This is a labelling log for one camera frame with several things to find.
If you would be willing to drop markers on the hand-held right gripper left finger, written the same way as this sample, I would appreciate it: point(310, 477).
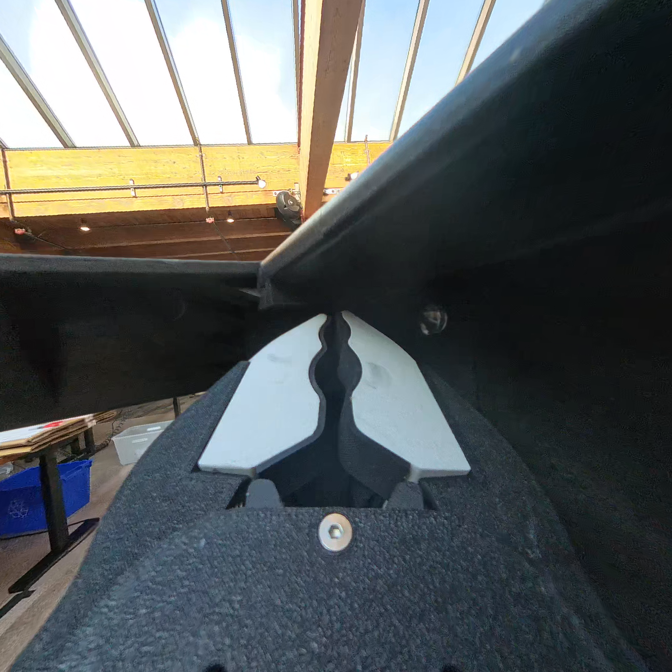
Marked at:
point(262, 409)

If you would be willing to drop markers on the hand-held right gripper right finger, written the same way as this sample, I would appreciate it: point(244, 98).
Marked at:
point(404, 409)

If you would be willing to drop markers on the silver screw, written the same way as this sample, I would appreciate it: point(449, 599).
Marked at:
point(433, 320)

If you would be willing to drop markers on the black plastic box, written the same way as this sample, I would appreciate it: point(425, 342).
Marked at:
point(525, 183)

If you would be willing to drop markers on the clear plastic bin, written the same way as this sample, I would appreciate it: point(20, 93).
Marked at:
point(134, 443)

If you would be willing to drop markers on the stack of flat cardboard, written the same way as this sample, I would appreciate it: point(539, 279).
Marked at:
point(47, 435)

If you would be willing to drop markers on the table with black legs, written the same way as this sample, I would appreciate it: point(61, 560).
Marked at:
point(55, 498)

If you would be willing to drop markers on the blue recycling bin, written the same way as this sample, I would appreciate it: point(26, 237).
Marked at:
point(21, 504)

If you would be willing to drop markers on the wooden ceiling beam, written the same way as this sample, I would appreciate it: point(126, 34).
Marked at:
point(328, 105)

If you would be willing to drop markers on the black round wall device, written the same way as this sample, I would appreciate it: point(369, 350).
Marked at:
point(287, 206)

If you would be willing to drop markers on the wide wooden wall beam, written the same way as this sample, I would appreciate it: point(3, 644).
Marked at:
point(131, 168)

